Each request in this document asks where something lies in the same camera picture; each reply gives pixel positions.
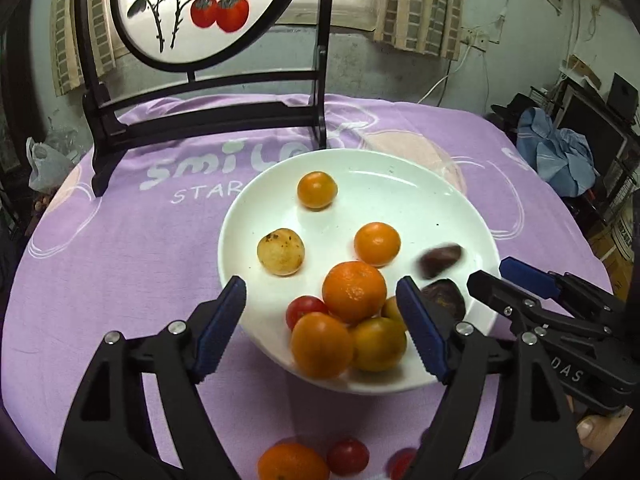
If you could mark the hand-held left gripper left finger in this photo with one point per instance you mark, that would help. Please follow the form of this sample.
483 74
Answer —
220 330

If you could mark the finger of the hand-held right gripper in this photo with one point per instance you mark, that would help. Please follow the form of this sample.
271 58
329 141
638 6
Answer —
525 272
495 290

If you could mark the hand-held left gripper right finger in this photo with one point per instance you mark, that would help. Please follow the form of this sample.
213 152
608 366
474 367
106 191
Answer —
422 325

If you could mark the small yellow loquat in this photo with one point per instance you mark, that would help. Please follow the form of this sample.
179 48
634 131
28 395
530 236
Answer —
392 311

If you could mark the dark brown water chestnut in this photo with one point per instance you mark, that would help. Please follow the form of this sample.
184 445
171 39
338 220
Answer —
447 300
440 260

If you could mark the yellowish orange tangerine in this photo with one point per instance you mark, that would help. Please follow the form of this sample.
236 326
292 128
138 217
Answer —
378 345

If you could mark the large orange tangerine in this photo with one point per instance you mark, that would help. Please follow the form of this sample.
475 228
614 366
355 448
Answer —
354 291

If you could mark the red cherry tomato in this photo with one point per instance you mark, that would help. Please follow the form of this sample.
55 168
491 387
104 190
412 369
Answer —
402 464
347 456
302 309

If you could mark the small orange tangerine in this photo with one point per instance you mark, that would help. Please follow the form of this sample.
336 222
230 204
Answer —
292 462
321 345
317 190
377 243

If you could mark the yellow spotted loquat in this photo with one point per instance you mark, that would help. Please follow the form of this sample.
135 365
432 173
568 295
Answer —
280 251

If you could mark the white oval plate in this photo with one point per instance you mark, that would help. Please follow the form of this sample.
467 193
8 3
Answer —
400 195

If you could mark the person's right hand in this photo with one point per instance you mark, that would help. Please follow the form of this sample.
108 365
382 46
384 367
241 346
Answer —
597 430

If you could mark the brown cardboard box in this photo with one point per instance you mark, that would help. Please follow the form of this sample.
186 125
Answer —
607 260

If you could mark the purple printed tablecloth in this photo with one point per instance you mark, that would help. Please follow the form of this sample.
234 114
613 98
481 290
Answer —
150 260

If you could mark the white bucket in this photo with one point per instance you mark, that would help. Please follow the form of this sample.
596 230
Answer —
626 232

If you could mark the blue clothing pile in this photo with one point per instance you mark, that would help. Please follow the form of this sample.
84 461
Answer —
555 155

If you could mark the black monitor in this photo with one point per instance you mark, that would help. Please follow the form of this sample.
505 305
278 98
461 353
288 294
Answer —
590 127

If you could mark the black hat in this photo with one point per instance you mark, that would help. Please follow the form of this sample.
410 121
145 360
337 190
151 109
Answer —
510 110

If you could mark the dark wooden table screen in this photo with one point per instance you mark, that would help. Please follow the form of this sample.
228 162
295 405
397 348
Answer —
200 121

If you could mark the small cardboard box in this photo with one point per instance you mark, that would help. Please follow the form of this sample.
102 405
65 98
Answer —
582 69

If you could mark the white plastic bag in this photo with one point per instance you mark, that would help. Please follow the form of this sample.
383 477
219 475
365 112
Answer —
45 165

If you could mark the beige checked curtain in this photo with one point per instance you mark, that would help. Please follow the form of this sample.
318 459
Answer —
65 35
420 5

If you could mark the white wall power strip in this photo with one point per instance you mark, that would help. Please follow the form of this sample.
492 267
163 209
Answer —
475 40

